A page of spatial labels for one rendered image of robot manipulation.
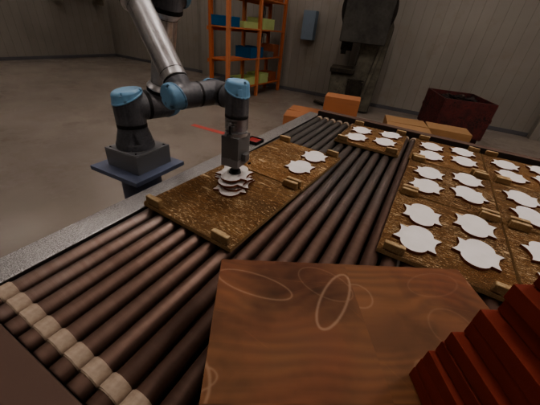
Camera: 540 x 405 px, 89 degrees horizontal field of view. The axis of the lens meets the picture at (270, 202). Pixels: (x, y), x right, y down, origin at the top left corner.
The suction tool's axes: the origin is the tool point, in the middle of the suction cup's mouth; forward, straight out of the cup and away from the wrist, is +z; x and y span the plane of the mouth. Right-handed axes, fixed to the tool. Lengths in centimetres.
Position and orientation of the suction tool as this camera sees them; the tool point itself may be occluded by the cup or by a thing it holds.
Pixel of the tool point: (235, 174)
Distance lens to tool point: 100.8
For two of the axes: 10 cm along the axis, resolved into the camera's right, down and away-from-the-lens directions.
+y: 3.9, -4.6, 7.9
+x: -9.1, -2.9, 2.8
